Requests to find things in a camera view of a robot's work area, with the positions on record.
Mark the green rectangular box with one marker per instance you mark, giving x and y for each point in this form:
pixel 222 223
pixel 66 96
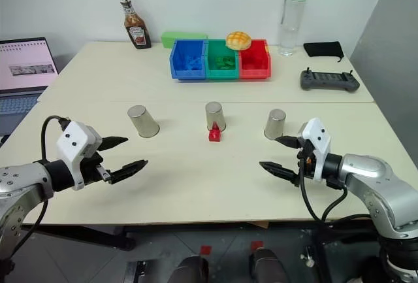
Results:
pixel 170 38

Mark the red tape square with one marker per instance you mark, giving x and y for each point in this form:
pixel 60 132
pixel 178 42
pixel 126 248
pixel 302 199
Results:
pixel 205 250
pixel 257 245

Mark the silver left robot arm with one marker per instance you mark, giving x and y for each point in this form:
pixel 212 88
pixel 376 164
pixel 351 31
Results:
pixel 19 178

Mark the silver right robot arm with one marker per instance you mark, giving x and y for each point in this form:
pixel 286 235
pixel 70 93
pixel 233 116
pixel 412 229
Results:
pixel 369 172

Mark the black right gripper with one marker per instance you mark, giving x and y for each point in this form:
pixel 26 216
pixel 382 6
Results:
pixel 306 159

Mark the blue plastic pieces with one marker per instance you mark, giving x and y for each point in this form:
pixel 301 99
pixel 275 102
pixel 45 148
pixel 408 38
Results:
pixel 193 63

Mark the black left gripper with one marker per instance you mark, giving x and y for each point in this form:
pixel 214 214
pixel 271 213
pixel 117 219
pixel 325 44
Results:
pixel 93 167

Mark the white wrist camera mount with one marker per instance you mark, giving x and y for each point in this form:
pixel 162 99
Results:
pixel 318 136
pixel 73 142

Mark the yellow bread bun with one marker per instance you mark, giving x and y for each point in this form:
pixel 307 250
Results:
pixel 238 41

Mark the gray handheld controller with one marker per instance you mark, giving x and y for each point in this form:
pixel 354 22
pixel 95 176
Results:
pixel 330 82

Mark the dark rounded shape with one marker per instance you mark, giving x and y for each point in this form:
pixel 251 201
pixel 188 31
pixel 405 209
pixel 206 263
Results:
pixel 189 270
pixel 267 266

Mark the steel cup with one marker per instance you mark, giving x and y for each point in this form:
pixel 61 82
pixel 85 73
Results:
pixel 143 123
pixel 275 124
pixel 215 114

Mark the small red plastic block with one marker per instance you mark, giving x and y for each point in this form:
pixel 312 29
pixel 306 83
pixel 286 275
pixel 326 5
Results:
pixel 214 135

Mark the blue plastic bin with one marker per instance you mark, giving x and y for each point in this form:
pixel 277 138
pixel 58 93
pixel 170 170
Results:
pixel 183 74

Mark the green plastic bin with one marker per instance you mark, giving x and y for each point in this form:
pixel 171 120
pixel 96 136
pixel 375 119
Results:
pixel 222 73

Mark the open laptop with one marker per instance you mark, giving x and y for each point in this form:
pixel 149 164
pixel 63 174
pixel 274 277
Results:
pixel 23 67

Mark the green plastic pieces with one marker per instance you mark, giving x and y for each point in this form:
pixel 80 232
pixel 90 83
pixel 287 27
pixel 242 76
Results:
pixel 224 61

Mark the black cloth pouch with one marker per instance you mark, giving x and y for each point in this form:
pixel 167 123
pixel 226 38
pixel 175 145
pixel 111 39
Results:
pixel 323 49

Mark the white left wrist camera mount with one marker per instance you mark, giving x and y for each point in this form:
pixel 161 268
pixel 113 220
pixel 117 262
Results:
pixel 73 142

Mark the ketchup bottle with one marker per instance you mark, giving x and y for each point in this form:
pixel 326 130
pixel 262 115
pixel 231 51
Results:
pixel 137 31

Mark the red plastic bin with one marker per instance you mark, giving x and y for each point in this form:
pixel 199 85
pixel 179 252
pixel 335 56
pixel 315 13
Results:
pixel 254 72

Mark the clear water bottle green lid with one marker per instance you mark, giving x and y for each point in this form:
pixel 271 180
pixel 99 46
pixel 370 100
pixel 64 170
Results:
pixel 290 21

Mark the black table frame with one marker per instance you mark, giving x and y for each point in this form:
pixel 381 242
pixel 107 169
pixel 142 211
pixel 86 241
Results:
pixel 81 234

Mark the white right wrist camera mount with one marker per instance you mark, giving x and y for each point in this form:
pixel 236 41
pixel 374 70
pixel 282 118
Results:
pixel 318 136

